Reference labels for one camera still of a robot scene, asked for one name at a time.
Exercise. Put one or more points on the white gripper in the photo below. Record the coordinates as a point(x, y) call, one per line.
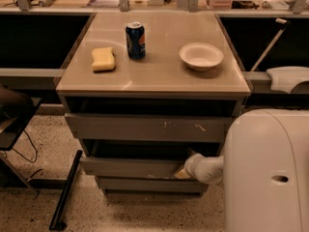
point(195, 167)

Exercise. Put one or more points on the grey drawer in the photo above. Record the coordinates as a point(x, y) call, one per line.
point(150, 185)
point(143, 159)
point(148, 127)

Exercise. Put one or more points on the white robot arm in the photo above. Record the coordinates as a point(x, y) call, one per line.
point(264, 168)

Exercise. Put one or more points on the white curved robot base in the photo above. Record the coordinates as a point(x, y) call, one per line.
point(285, 79)

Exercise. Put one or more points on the grey bottom drawer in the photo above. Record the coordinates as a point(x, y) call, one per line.
point(150, 185)

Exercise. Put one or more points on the grey drawer cabinet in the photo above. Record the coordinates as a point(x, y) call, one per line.
point(158, 84)

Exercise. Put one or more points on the grey top drawer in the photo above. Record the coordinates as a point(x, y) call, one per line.
point(148, 127)

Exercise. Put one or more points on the white bowl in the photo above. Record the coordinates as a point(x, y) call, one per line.
point(201, 56)

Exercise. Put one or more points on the yellow sponge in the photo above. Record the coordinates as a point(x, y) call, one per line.
point(103, 59)

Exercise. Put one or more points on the blue pepsi can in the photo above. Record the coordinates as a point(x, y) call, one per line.
point(135, 41)

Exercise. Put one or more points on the black metal floor bar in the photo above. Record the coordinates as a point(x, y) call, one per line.
point(57, 223)

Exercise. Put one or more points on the white stick with tip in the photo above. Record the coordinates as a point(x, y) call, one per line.
point(284, 25)

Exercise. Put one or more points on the dark chair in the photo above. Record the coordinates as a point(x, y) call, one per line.
point(16, 111)

